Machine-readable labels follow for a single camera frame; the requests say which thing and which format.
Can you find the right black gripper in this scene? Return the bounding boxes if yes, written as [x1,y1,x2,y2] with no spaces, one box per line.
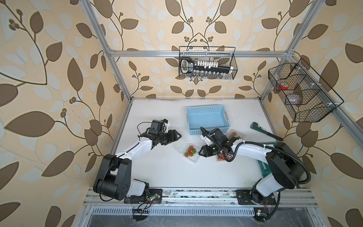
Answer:
[198,143,221,157]

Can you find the strawberry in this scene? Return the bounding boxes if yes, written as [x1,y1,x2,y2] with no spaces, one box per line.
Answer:
[184,146,197,158]

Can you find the clear clamshell container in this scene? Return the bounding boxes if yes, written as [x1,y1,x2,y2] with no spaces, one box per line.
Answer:
[228,129,244,140]
[217,153,232,162]
[179,143,200,164]

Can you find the packed strawberries cluster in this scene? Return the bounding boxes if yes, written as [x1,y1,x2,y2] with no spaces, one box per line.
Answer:
[230,131,241,139]

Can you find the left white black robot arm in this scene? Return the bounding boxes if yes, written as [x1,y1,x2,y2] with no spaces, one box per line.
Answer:
[93,129,182,201]

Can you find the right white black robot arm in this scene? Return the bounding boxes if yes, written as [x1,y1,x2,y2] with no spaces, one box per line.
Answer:
[199,127,311,204]

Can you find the blue plastic basket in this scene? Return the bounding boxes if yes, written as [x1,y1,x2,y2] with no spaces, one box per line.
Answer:
[186,105,231,135]

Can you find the green pipe wrench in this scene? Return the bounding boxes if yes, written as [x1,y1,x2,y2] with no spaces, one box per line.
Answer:
[250,122,283,141]

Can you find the black white tool set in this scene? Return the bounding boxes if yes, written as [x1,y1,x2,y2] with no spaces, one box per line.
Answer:
[179,57,236,74]

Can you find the red tape roll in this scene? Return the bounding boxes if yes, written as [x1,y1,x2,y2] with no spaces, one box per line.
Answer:
[279,82,290,90]

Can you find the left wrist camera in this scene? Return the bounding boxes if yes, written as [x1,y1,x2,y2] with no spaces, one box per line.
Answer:
[162,119,170,132]

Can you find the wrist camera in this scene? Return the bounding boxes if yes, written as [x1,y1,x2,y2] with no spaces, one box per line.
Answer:
[162,119,170,132]
[201,128,228,146]

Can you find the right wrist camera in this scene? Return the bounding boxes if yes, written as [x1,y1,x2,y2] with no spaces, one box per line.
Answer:
[201,128,228,146]

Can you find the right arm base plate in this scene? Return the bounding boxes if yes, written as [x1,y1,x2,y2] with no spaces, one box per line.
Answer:
[235,189,277,205]

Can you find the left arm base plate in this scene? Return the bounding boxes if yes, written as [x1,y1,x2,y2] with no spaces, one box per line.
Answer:
[123,188,163,204]

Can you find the back black wire basket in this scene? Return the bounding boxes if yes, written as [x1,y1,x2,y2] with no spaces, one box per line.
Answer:
[178,46,238,80]

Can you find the black wire basket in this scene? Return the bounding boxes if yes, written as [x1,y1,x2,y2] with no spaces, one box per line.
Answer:
[178,46,238,80]
[268,58,344,123]

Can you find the black corrugated cable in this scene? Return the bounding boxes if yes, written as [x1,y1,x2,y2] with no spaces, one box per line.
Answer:
[199,126,312,220]

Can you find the right black wire basket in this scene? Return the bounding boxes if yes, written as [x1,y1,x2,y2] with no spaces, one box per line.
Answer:
[268,58,344,123]

